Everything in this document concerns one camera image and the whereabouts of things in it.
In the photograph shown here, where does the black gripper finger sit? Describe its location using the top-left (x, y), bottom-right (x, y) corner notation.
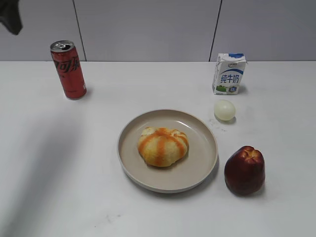
top-left (0, 0), bottom-right (23, 35)

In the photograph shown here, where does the orange striped bread bun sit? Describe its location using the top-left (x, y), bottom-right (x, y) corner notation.
top-left (137, 126), bottom-right (189, 167)

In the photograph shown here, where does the beige round plate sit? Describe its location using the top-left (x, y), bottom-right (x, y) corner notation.
top-left (117, 109), bottom-right (218, 194)

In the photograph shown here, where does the red cola can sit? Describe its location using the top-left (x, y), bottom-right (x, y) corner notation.
top-left (50, 40), bottom-right (87, 100)

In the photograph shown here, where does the white blue milk carton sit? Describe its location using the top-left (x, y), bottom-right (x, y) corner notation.
top-left (212, 53), bottom-right (247, 95)

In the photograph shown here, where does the white egg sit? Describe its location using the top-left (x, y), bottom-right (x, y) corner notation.
top-left (214, 100), bottom-right (236, 121)

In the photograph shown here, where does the dark red apple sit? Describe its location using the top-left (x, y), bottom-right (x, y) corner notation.
top-left (224, 146), bottom-right (265, 196)

